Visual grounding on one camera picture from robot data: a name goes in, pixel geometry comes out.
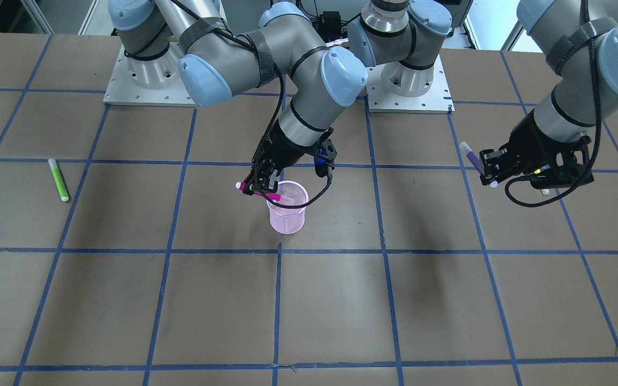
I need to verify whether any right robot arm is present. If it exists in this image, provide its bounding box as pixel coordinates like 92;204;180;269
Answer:
105;1;368;198

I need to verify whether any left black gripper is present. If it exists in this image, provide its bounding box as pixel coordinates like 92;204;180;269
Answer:
479;112;591;190

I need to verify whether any pink marker pen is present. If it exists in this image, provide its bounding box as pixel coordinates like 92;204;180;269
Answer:
236;182;295;205

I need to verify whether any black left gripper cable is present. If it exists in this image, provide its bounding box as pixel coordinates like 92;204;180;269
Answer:
504;0;605;209

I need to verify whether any pink mesh cup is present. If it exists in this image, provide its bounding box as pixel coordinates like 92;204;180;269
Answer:
267;181;309;234

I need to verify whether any green marker pen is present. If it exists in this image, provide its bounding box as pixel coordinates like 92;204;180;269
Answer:
48;158;70;202

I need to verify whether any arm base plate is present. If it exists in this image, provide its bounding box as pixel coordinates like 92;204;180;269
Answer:
366;56;455;114
103;42;195;107

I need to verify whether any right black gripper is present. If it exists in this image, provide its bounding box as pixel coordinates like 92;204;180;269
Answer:
242;121;337;196

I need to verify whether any yellow marker pen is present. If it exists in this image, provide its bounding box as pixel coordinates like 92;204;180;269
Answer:
534;167;551;196

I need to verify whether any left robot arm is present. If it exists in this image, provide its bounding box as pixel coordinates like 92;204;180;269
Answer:
348;1;618;190

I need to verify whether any purple marker pen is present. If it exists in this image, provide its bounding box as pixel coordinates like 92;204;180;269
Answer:
459;141;485;177

